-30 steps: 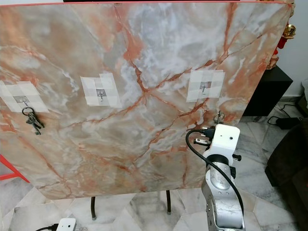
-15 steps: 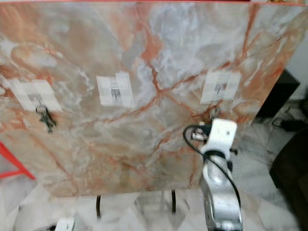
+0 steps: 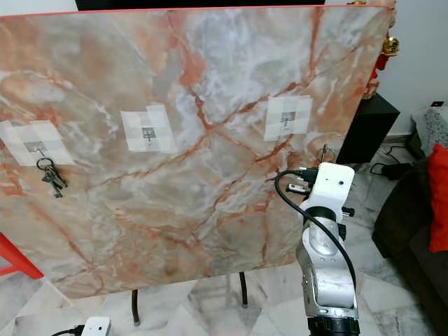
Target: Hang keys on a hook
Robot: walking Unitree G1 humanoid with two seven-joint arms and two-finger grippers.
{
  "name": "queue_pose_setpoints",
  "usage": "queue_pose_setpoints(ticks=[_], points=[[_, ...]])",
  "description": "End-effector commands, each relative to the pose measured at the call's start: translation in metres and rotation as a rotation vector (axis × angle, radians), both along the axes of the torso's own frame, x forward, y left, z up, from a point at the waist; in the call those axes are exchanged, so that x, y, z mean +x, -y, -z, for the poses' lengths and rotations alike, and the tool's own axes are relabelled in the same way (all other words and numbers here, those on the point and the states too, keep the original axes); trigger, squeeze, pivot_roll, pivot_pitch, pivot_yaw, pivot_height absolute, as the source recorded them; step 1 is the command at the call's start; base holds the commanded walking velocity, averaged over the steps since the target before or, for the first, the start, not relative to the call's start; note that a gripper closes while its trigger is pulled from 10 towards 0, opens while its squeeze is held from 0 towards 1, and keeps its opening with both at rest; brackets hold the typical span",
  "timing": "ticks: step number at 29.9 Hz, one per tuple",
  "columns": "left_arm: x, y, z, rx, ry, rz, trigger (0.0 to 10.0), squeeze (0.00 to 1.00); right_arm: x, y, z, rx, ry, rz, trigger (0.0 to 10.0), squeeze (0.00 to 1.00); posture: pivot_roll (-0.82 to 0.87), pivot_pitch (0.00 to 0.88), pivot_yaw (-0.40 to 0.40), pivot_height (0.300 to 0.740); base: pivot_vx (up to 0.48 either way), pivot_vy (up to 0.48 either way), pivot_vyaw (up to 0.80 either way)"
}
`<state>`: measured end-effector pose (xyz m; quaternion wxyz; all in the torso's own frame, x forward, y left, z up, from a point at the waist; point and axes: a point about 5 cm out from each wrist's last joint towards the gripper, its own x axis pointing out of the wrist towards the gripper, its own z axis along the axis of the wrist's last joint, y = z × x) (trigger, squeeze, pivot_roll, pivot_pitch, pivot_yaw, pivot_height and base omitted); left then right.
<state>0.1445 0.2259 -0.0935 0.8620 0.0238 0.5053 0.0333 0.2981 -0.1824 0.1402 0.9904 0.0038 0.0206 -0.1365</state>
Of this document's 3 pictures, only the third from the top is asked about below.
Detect metal key bunch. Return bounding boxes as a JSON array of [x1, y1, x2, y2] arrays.
[[316, 143, 334, 167], [36, 157, 69, 201]]

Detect black TV console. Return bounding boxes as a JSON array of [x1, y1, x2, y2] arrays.
[[336, 91, 402, 166]]

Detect dark sofa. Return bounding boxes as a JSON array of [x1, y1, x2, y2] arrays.
[[371, 164, 448, 298]]

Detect black metal board leg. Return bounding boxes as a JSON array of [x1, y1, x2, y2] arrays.
[[239, 271, 250, 309], [131, 288, 141, 327]]

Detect marble pattern board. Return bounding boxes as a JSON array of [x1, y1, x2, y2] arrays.
[[0, 5, 396, 303]]

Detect red cushion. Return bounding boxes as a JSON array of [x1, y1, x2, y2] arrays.
[[426, 143, 448, 254]]

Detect grey speckled stone block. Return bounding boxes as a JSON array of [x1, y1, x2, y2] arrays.
[[409, 104, 448, 160]]

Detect red laughing Buddha statue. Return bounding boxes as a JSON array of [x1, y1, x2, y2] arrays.
[[363, 34, 401, 103]]

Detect red plastic stool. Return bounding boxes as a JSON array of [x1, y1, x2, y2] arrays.
[[0, 231, 45, 281]]

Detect black television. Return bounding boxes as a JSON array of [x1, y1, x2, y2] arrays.
[[73, 0, 327, 12]]

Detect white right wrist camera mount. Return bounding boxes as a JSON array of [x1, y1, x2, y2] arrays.
[[306, 162, 356, 223]]

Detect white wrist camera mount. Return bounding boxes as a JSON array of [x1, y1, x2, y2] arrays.
[[306, 162, 356, 223], [80, 316, 113, 336]]

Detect taped adhesive wall hook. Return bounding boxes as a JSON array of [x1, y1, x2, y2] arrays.
[[120, 104, 179, 155], [264, 94, 314, 143], [0, 120, 77, 167]]

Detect black power adapter cable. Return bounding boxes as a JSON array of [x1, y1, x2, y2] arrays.
[[370, 160, 419, 181]]

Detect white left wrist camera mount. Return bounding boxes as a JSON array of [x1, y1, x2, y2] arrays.
[[80, 316, 113, 336]]

